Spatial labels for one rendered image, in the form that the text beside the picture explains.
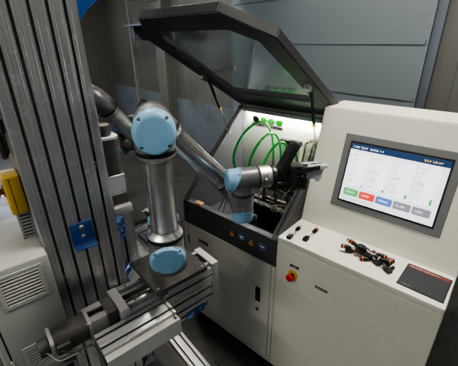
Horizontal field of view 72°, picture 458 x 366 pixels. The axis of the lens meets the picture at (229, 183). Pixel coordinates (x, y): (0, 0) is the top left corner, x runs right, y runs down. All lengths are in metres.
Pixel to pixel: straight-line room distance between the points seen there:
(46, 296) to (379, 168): 1.40
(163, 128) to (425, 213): 1.12
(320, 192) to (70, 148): 1.14
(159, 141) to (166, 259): 0.39
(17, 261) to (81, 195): 0.27
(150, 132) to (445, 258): 1.24
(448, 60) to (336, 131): 1.72
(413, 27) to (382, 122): 1.77
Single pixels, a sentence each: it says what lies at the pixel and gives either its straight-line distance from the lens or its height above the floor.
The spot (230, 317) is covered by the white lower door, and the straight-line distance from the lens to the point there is 2.21.
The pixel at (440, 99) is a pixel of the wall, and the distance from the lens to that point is 3.21.
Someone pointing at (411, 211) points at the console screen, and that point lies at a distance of 1.54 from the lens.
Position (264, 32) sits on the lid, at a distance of 1.19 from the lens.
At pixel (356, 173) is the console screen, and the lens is 1.58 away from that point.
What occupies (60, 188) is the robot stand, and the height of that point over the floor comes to 1.42.
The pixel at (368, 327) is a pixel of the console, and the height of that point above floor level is 0.73.
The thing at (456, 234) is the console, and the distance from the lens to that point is 1.54.
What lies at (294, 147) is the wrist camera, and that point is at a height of 1.53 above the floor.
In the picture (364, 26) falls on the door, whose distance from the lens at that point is 3.43.
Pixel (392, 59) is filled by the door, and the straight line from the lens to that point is 3.29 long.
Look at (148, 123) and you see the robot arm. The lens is 0.86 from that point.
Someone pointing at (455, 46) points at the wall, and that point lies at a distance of 3.18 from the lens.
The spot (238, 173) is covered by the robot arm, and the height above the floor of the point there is 1.47.
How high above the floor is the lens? 1.85
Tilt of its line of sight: 24 degrees down
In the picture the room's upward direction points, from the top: 1 degrees counter-clockwise
